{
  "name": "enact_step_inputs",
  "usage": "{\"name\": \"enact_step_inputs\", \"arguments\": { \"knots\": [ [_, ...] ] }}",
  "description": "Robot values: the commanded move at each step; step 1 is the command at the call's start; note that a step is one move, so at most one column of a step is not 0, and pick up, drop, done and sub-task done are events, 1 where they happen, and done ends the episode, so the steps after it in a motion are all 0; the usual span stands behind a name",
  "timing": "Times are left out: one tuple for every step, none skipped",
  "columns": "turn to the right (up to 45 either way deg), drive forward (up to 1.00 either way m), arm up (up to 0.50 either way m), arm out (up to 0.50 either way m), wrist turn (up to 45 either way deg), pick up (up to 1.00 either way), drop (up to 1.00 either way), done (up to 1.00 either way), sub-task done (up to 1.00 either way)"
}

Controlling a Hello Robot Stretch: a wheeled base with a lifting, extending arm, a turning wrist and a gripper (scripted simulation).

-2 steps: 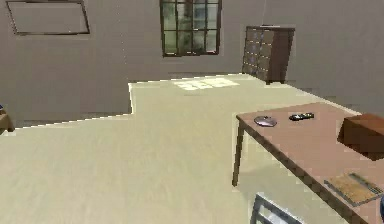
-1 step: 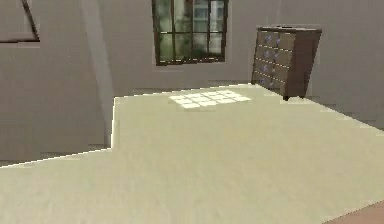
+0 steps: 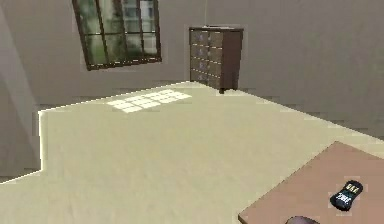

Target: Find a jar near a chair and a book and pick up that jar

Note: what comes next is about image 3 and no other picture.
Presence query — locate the dark brown chest of drawers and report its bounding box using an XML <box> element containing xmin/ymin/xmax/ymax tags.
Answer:
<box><xmin>188</xmin><ymin>24</ymin><xmax>245</xmax><ymax>95</ymax></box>

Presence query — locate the dark round object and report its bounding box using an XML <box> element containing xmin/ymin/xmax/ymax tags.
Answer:
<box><xmin>284</xmin><ymin>215</ymin><xmax>322</xmax><ymax>224</ymax></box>

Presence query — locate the brown wooden table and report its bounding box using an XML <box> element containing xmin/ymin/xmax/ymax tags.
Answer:
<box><xmin>237</xmin><ymin>140</ymin><xmax>384</xmax><ymax>224</ymax></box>

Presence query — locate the dark framed window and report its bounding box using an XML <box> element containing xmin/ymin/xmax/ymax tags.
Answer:
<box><xmin>71</xmin><ymin>0</ymin><xmax>163</xmax><ymax>72</ymax></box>

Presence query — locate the black remote control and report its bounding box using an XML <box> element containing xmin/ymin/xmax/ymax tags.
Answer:
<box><xmin>329</xmin><ymin>179</ymin><xmax>364</xmax><ymax>212</ymax></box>

